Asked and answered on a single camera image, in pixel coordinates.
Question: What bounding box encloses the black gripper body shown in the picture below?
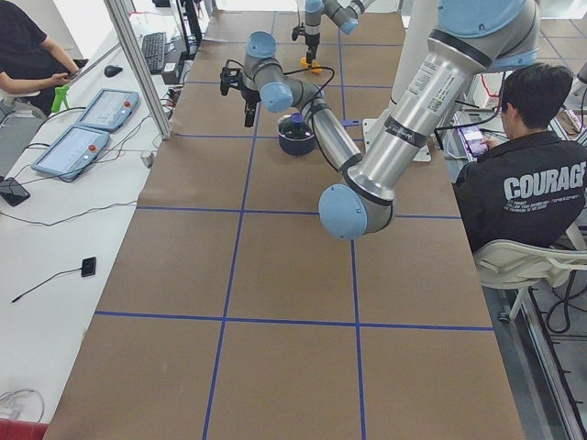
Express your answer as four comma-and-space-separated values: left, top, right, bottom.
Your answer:
241, 87, 260, 109
305, 34, 319, 50

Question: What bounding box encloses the yellow plastic corn cob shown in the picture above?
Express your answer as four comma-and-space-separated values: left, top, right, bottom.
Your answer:
300, 57, 323, 74

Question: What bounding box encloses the glass lid purple knob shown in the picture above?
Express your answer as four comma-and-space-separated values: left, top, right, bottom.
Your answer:
278, 113, 314, 141

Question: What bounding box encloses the dark blue saucepan purple handle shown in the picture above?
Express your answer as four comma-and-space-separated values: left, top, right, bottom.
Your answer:
278, 110, 362, 168

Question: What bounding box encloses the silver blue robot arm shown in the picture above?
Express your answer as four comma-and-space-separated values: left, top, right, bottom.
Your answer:
238, 1, 540, 239
292, 0, 373, 66

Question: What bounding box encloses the orange black power strip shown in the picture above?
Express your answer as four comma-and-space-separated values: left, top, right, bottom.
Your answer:
161, 87, 182, 111

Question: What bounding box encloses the black keyboard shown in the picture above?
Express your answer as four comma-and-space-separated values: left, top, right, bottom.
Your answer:
141, 32, 167, 74

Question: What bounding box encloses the far blue teach pendant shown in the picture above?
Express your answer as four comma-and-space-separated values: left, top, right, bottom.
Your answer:
76, 88, 139, 133

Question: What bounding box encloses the blue teach pendant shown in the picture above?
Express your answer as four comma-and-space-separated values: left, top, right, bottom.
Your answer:
76, 88, 139, 133
31, 125, 110, 182

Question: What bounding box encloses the black computer mouse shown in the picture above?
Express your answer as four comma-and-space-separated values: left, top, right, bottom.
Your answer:
104, 65, 123, 78

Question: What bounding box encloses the purple screen smartphone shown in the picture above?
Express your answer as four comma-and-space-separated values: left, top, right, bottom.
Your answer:
459, 126, 489, 161

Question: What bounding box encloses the near blue teach pendant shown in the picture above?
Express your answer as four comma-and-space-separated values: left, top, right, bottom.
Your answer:
31, 125, 110, 182

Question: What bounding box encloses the green clamp tool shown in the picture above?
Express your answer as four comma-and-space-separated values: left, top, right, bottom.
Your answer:
51, 84, 70, 113

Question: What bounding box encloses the brown table mat blue grid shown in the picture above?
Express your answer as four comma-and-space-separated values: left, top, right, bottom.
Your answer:
46, 10, 524, 439

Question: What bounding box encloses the small black device on table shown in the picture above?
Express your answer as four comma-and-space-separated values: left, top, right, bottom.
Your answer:
81, 257, 97, 278

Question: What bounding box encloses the person in black shirt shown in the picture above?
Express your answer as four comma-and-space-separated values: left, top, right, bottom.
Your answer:
1, 1, 87, 116

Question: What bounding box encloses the black smartphone on table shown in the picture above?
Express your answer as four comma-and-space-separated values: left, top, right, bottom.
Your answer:
0, 177, 30, 206

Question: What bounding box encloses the seated person black courage jacket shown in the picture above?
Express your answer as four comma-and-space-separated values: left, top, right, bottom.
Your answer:
453, 63, 586, 252

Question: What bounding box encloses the white office chair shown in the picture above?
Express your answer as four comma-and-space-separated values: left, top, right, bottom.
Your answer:
473, 224, 586, 323

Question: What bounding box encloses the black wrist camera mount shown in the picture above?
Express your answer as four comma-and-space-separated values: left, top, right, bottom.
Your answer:
292, 25, 305, 41
220, 66, 242, 96

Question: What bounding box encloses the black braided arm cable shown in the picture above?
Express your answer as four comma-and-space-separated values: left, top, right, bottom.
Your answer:
227, 59, 363, 175

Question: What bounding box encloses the aluminium frame post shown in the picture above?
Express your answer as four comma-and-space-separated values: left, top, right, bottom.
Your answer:
104, 0, 172, 140

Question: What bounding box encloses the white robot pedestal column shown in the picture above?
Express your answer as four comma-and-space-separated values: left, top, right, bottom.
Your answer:
363, 0, 438, 150

